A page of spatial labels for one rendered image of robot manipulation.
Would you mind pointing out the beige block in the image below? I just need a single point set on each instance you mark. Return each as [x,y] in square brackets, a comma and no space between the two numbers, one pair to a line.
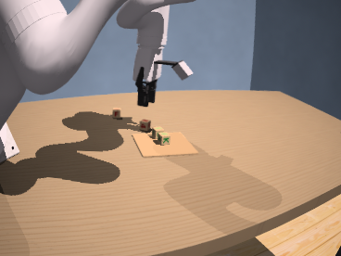
[156,130]
[145,124]
[116,113]
[164,138]

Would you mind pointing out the tan flat mat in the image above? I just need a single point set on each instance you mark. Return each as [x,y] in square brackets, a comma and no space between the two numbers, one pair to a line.
[150,147]

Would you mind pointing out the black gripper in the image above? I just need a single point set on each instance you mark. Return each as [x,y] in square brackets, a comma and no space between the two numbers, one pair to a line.
[150,72]

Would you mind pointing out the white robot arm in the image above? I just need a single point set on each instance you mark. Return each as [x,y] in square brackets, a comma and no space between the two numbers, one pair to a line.
[46,45]

